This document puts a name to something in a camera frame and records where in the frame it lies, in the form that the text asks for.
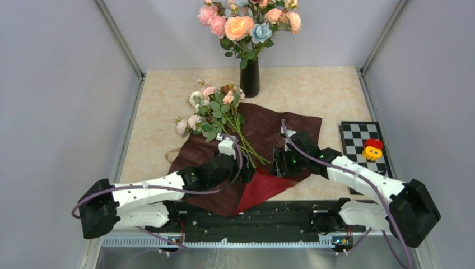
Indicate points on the pink white rose stems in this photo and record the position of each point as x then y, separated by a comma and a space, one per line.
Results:
217, 112

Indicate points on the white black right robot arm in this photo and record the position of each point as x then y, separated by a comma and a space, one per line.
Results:
406, 209

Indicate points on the colourful artificial flower bunch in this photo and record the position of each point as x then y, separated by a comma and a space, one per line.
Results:
245, 28

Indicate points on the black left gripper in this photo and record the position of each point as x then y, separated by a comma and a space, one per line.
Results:
247, 171

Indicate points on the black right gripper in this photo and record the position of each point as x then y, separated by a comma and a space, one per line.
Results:
280, 154

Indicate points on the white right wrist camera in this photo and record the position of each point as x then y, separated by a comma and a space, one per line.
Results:
287, 133

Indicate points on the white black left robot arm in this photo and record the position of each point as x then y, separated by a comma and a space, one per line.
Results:
106, 207

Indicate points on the black cylindrical vase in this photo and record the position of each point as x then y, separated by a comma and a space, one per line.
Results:
250, 79

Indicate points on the red paper bouquet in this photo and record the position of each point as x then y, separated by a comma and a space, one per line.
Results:
262, 130

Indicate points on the beige satin ribbon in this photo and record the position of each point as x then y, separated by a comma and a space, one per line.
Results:
171, 155

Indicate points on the white toothed cable duct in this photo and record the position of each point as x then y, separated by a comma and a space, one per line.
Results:
147, 241

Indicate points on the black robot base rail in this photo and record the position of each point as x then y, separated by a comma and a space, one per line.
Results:
269, 222

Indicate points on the red yellow toy block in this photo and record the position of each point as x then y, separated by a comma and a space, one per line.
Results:
373, 149

